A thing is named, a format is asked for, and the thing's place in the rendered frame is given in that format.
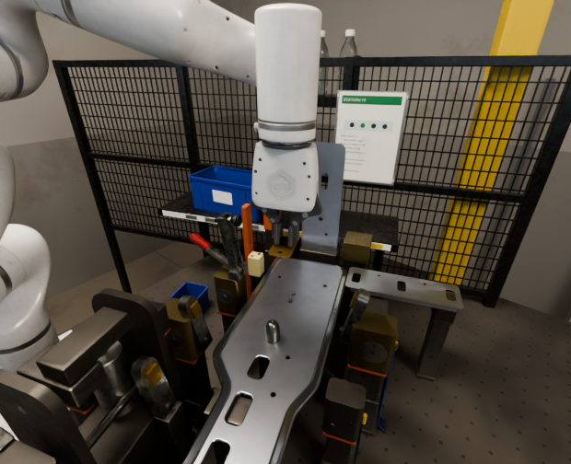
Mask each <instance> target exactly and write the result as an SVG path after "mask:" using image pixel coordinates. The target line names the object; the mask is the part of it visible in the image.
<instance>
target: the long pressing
mask: <svg viewBox="0 0 571 464"><path fill-rule="evenodd" d="M347 275H348V274H347V271H346V270H345V269H344V268H342V267H340V266H336V265H331V264H326V263H321V262H315V261H306V260H301V259H296V258H288V259H287V258H280V257H277V258H276V259H274V261H273V262H272V264H271V265H270V267H269V268H268V270H267V271H266V273H265V274H264V276H263V277H262V279H261V281H260V282H259V283H258V284H257V286H256V287H255V289H254V290H253V292H252V293H251V295H250V297H249V298H248V300H247V301H246V303H245V304H244V306H243V307H242V309H241V310H240V312H239V313H238V315H237V316H236V317H235V319H234V320H233V322H232V323H231V325H230V326H229V328H228V329H227V331H226V333H225V334H224V336H223V337H222V339H221V340H220V342H219V343H218V345H217V346H216V348H215V349H214V352H213V363H214V367H215V369H216V373H217V376H218V379H219V381H220V384H221V392H220V395H219V397H218V398H217V400H216V403H215V405H214V406H213V408H212V410H211V411H210V413H209V414H208V416H207V418H206V420H205V421H204V424H203V426H202V428H201V429H200V431H199V433H198V435H197V436H196V437H195V439H194V441H193V443H192V445H191V447H190V449H189V451H188V452H187V454H186V456H185V458H184V459H183V461H182V462H181V464H203V463H204V460H205V458H206V456H207V454H208V452H209V450H210V448H211V446H212V444H213V443H214V442H217V441H218V442H222V443H224V444H227V445H228V446H229V452H228V454H227V458H226V460H225V462H224V464H281V462H282V458H283V455H284V453H285V450H286V444H287V441H288V438H289V435H290V432H291V429H292V425H293V422H294V420H295V418H296V416H297V414H298V413H299V412H300V410H301V409H302V408H303V407H304V406H305V405H306V404H307V402H308V401H309V400H310V399H311V398H312V397H313V395H314V394H315V393H316V391H317V390H318V388H319V385H320V380H321V376H322V372H323V368H324V365H325V362H326V358H327V354H328V351H329V347H330V343H331V340H332V334H333V330H334V326H335V322H336V320H337V316H338V312H339V308H340V305H341V301H342V298H343V294H344V288H345V282H346V278H347ZM278 276H281V278H278ZM324 285H327V287H324ZM293 292H295V293H296V295H295V296H292V293H293ZM289 296H292V301H293V302H292V303H288V298H289ZM270 319H274V320H276V321H277V322H278V324H279V327H280V341H279V342H278V343H275V344H270V343H268V342H267V341H266V340H265V325H266V323H267V321H269V320H270ZM287 356H289V357H290V359H288V360H287V359H286V357H287ZM258 357H261V358H264V359H267V360H269V365H268V366H267V368H266V370H265V373H264V375H263V377H262V378H261V379H255V378H252V377H249V376H248V374H249V372H250V370H251V367H252V365H253V363H254V361H255V359H256V358H258ZM273 392H274V393H275V397H271V393H273ZM239 394H244V395H247V396H250V397H251V399H252V401H251V405H250V407H249V409H248V411H247V413H246V415H245V417H244V420H243V422H242V423H241V424H240V425H234V424H231V423H227V421H226V417H227V414H228V412H229V410H230V408H231V406H232V404H233V402H234V400H235V398H236V397H237V396H238V395H239Z"/></svg>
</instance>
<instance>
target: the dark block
mask: <svg viewBox="0 0 571 464"><path fill-rule="evenodd" d="M149 301H150V300H149ZM150 302H151V303H152V304H153V305H154V306H155V307H156V309H157V311H158V315H159V317H160V321H161V325H162V329H163V332H164V336H165V340H166V344H167V347H168V351H169V358H170V362H171V365H172V369H173V373H174V377H175V380H176V384H177V388H178V389H177V391H176V392H175V393H174V395H175V397H176V399H177V400H178V401H181V402H182V405H183V409H184V412H185V416H186V420H187V424H186V426H185V429H186V433H187V436H188V439H189V443H190V442H191V440H192V438H193V436H194V434H195V429H192V424H191V420H190V416H189V413H188V409H187V404H186V400H185V397H184V393H183V389H182V385H181V378H180V374H179V370H178V367H177V363H176V359H175V354H174V351H173V347H172V343H171V339H170V336H169V331H170V330H171V328H170V323H169V315H168V311H167V308H166V305H165V304H161V303H158V302H154V301H150Z"/></svg>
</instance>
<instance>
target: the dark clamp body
mask: <svg viewBox="0 0 571 464"><path fill-rule="evenodd" d="M0 464H59V463H58V462H57V460H56V459H55V458H54V457H52V456H49V455H47V454H45V453H43V452H41V451H39V450H38V449H36V448H34V447H30V446H28V445H26V444H24V443H22V442H20V441H18V440H16V439H14V440H13V441H12V442H11V443H10V444H9V445H7V446H6V447H5V448H4V449H3V450H2V451H1V452H0Z"/></svg>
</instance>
